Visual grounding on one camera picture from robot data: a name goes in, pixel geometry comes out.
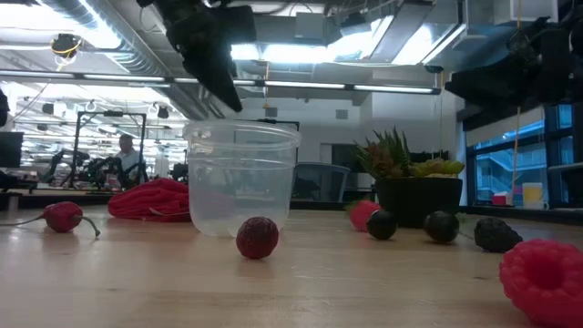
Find clear plastic tub container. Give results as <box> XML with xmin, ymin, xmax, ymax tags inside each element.
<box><xmin>182</xmin><ymin>119</ymin><xmax>302</xmax><ymax>238</ymax></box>

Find red strawberry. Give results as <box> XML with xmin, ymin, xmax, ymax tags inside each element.
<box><xmin>346</xmin><ymin>199</ymin><xmax>382</xmax><ymax>232</ymax></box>

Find long ceiling light bar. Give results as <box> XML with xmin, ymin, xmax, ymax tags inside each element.
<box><xmin>0</xmin><ymin>68</ymin><xmax>442</xmax><ymax>96</ymax></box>

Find blackberry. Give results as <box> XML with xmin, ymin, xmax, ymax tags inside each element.
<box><xmin>473</xmin><ymin>216</ymin><xmax>524</xmax><ymax>254</ymax></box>

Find succulents in black pot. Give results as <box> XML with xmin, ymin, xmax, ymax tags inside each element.
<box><xmin>353</xmin><ymin>127</ymin><xmax>465</xmax><ymax>229</ymax></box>

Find yellow hanging cable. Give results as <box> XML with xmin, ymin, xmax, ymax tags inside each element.
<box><xmin>512</xmin><ymin>0</ymin><xmax>524</xmax><ymax>206</ymax></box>

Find person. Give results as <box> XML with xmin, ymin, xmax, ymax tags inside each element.
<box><xmin>113</xmin><ymin>133</ymin><xmax>146</xmax><ymax>188</ymax></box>

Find grey office chair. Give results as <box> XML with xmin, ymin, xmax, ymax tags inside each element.
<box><xmin>292</xmin><ymin>162</ymin><xmax>351</xmax><ymax>203</ymax></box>

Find large pink raspberry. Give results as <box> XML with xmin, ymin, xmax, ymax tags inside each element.
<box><xmin>498</xmin><ymin>238</ymin><xmax>583</xmax><ymax>328</ymax></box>

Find folded red cloth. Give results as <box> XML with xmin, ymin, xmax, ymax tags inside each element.
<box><xmin>107</xmin><ymin>178</ymin><xmax>192</xmax><ymax>223</ymax></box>

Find black stand frame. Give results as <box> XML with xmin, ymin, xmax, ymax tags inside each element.
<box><xmin>72</xmin><ymin>110</ymin><xmax>148</xmax><ymax>189</ymax></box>
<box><xmin>254</xmin><ymin>118</ymin><xmax>301</xmax><ymax>163</ymax></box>

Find black table frame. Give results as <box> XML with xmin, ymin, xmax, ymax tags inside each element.
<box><xmin>0</xmin><ymin>189</ymin><xmax>583</xmax><ymax>227</ymax></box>

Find dark computer monitor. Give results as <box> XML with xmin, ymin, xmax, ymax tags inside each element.
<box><xmin>0</xmin><ymin>131</ymin><xmax>25</xmax><ymax>169</ymax></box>

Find yellow container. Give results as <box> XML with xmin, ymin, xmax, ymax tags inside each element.
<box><xmin>522</xmin><ymin>182</ymin><xmax>545</xmax><ymax>210</ymax></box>

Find red cherry with stem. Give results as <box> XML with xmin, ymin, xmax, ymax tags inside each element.
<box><xmin>0</xmin><ymin>200</ymin><xmax>101</xmax><ymax>238</ymax></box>

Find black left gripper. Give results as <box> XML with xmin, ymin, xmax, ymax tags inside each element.
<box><xmin>152</xmin><ymin>0</ymin><xmax>257</xmax><ymax>114</ymax></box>

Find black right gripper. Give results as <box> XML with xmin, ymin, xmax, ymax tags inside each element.
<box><xmin>445</xmin><ymin>16</ymin><xmax>583</xmax><ymax>113</ymax></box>

